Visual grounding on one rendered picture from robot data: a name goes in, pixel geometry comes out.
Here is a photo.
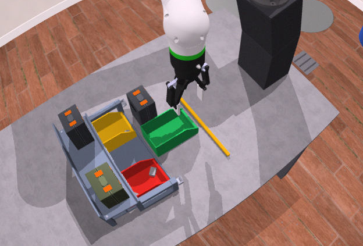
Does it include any yellow long thin bar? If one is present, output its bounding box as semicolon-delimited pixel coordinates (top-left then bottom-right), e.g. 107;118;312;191
180;97;230;156

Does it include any red open bin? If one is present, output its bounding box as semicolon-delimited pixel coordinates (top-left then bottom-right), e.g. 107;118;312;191
121;158;170;198

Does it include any yellow open bin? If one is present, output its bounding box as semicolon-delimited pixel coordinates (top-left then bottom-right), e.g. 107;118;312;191
92;112;137;152

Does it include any grey bin rack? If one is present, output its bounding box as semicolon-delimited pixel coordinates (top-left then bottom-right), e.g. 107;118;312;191
52;98;184;227

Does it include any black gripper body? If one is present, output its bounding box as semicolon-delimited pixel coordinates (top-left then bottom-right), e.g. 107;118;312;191
174;69;201;85

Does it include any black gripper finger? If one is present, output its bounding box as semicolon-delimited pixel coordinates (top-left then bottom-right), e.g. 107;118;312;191
166;78;190;116
194;63;210;101

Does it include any green bin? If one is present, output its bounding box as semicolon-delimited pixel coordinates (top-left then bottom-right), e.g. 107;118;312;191
140;108;198;157

